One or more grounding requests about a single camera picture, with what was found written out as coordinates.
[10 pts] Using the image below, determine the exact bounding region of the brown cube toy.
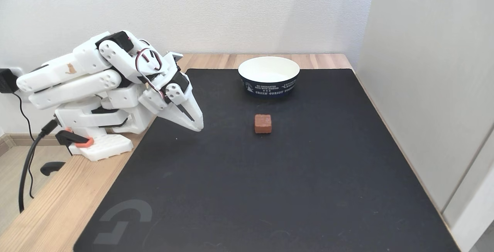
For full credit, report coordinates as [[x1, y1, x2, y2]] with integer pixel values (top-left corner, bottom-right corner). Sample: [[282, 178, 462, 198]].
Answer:
[[254, 114, 272, 134]]

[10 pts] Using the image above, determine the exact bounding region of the navy and white paper bowl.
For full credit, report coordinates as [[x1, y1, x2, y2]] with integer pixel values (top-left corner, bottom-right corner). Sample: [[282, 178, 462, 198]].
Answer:
[[238, 56, 301, 98]]

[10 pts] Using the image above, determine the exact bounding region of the black and orange table clamp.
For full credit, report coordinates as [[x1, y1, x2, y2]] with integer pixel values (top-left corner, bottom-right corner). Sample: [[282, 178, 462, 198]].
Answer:
[[40, 128, 95, 177]]

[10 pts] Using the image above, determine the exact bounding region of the black desk mat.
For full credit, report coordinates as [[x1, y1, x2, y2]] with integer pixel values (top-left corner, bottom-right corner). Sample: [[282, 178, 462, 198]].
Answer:
[[73, 69, 460, 252]]

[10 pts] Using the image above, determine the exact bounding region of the black power adapter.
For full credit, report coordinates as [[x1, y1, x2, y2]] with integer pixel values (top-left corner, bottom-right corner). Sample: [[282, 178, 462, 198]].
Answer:
[[0, 69, 19, 94]]

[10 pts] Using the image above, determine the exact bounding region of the white cabinet door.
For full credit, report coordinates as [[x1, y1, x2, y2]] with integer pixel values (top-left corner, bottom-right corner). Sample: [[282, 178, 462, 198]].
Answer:
[[354, 0, 494, 252]]

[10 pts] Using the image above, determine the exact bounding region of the red white black servo wire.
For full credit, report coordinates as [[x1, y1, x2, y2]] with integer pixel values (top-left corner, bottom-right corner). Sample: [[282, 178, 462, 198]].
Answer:
[[134, 47, 167, 99]]

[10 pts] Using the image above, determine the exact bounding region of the thin black cable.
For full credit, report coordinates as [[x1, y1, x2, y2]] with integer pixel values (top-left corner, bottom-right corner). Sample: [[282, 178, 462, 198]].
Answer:
[[12, 92, 36, 199]]

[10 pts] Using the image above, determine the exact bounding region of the thick black cable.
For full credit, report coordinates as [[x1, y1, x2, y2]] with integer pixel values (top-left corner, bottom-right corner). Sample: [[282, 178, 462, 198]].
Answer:
[[18, 119, 59, 213]]

